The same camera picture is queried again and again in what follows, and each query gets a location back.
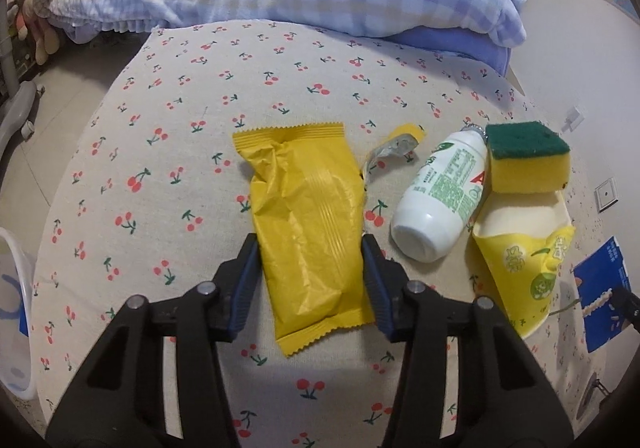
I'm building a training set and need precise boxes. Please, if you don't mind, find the yellow snack bag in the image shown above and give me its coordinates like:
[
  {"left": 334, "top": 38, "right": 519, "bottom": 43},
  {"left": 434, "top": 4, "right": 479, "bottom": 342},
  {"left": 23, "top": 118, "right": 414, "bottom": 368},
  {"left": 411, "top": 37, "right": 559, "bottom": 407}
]
[{"left": 233, "top": 123, "right": 374, "bottom": 357}]

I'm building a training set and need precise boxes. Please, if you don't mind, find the white trash bin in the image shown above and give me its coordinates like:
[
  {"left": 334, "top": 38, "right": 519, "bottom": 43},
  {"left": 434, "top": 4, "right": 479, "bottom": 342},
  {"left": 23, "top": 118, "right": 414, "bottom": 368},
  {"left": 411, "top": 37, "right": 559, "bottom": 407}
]
[{"left": 0, "top": 228, "right": 37, "bottom": 400}]

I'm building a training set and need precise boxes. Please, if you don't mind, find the small blue carton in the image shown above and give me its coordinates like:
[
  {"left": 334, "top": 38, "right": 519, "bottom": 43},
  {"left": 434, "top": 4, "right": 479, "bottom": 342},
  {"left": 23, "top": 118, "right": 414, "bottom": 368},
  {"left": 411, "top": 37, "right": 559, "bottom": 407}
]
[{"left": 573, "top": 237, "right": 630, "bottom": 354}]

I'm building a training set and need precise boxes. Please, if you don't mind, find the white plastic bottle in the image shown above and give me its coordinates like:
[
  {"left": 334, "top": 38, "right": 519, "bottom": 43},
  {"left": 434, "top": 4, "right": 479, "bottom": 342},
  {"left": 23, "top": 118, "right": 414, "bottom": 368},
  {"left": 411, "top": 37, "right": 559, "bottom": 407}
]
[{"left": 390, "top": 124, "right": 488, "bottom": 264}]

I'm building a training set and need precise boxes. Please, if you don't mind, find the cherry print tablecloth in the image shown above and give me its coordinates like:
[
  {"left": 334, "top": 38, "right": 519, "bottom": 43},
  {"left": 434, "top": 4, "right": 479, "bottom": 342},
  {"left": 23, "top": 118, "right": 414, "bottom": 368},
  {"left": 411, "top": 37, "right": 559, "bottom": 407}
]
[{"left": 32, "top": 21, "right": 605, "bottom": 447}]

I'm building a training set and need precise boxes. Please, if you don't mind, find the torn yellow wrapper piece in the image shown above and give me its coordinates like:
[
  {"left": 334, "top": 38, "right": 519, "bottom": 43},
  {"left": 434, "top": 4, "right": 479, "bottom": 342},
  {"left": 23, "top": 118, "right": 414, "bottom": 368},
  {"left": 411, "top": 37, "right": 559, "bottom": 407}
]
[{"left": 361, "top": 123, "right": 426, "bottom": 177}]

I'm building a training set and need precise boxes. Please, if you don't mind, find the yellow green sponge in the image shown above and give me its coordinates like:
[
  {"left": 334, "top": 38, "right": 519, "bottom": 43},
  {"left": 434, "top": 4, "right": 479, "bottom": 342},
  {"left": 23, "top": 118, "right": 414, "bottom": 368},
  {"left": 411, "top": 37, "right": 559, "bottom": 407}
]
[{"left": 486, "top": 121, "right": 570, "bottom": 194}]

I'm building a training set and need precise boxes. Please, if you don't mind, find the purple blanket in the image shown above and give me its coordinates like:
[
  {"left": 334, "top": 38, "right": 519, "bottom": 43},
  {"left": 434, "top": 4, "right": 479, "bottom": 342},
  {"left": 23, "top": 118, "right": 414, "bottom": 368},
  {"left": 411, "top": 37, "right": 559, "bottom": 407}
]
[{"left": 49, "top": 0, "right": 514, "bottom": 77}]

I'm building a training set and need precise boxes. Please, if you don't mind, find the grey desk chair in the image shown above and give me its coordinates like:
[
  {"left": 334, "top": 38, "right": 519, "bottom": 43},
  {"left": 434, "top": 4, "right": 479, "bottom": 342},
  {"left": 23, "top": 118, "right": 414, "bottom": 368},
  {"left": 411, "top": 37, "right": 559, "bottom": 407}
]
[{"left": 0, "top": 0, "right": 39, "bottom": 155}]

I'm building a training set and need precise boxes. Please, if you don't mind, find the white wall switch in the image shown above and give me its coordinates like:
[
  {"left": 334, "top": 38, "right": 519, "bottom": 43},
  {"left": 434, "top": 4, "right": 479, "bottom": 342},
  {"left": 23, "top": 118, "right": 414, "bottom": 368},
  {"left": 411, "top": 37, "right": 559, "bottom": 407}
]
[{"left": 594, "top": 177, "right": 618, "bottom": 213}]

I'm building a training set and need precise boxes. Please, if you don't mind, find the white wall socket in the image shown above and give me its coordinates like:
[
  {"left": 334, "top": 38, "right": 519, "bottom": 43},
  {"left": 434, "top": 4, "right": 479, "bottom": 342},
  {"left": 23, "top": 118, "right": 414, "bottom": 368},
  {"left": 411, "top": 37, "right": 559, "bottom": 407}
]
[{"left": 561, "top": 106, "right": 585, "bottom": 133}]

